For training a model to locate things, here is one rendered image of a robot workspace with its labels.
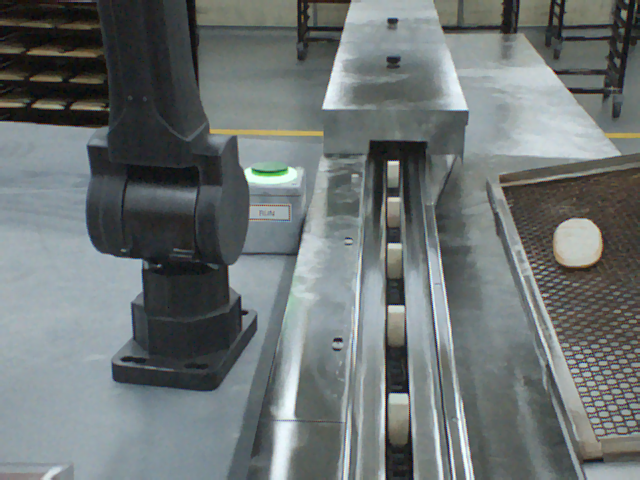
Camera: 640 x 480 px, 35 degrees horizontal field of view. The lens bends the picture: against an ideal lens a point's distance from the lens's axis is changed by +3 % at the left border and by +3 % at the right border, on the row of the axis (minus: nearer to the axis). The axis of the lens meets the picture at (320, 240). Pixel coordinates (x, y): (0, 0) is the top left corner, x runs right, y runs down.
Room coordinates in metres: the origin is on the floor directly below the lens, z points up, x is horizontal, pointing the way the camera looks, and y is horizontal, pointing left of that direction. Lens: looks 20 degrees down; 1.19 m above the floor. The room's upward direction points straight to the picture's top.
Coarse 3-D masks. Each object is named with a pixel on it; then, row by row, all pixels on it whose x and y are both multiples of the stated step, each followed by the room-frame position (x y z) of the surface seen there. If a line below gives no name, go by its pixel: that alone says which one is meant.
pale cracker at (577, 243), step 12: (564, 228) 0.79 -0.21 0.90; (576, 228) 0.79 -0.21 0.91; (588, 228) 0.78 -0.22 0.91; (564, 240) 0.77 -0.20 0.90; (576, 240) 0.76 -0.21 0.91; (588, 240) 0.76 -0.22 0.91; (600, 240) 0.77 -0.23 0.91; (564, 252) 0.74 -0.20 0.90; (576, 252) 0.74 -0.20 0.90; (588, 252) 0.74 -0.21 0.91; (600, 252) 0.74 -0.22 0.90; (564, 264) 0.73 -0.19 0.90; (576, 264) 0.73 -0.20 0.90; (588, 264) 0.73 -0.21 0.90
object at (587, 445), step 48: (576, 192) 0.91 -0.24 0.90; (624, 192) 0.89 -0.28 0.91; (528, 240) 0.81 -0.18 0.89; (624, 240) 0.77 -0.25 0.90; (528, 288) 0.70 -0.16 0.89; (576, 288) 0.69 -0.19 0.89; (576, 336) 0.61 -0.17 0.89; (624, 336) 0.61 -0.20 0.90; (576, 384) 0.55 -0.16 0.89; (576, 432) 0.48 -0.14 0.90
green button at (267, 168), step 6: (258, 162) 1.00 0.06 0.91; (264, 162) 1.00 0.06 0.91; (270, 162) 1.00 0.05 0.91; (276, 162) 1.00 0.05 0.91; (282, 162) 1.00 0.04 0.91; (252, 168) 0.98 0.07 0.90; (258, 168) 0.98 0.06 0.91; (264, 168) 0.98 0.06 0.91; (270, 168) 0.98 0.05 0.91; (276, 168) 0.98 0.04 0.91; (282, 168) 0.98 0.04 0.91; (288, 168) 0.98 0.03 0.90; (252, 174) 0.98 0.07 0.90; (258, 174) 0.97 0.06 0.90; (264, 174) 0.97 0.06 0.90; (270, 174) 0.96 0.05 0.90; (276, 174) 0.97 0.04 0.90; (282, 174) 0.97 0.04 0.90
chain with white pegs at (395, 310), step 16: (400, 240) 0.94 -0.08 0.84; (400, 256) 0.84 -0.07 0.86; (400, 272) 0.84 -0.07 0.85; (400, 288) 0.81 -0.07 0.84; (400, 304) 0.78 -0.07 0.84; (400, 320) 0.70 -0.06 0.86; (400, 336) 0.70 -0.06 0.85; (400, 352) 0.70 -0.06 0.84; (400, 368) 0.67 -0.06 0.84; (400, 384) 0.65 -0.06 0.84; (400, 400) 0.56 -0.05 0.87; (400, 416) 0.56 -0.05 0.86; (400, 432) 0.56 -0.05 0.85; (400, 448) 0.56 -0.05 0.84; (400, 464) 0.54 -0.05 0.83
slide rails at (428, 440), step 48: (384, 144) 1.28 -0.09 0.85; (384, 192) 1.07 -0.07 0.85; (384, 240) 0.91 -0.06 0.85; (384, 288) 0.79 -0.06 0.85; (384, 336) 0.70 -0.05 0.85; (432, 336) 0.70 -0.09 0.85; (384, 384) 0.62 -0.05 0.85; (432, 384) 0.62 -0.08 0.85; (384, 432) 0.56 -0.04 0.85; (432, 432) 0.56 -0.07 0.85
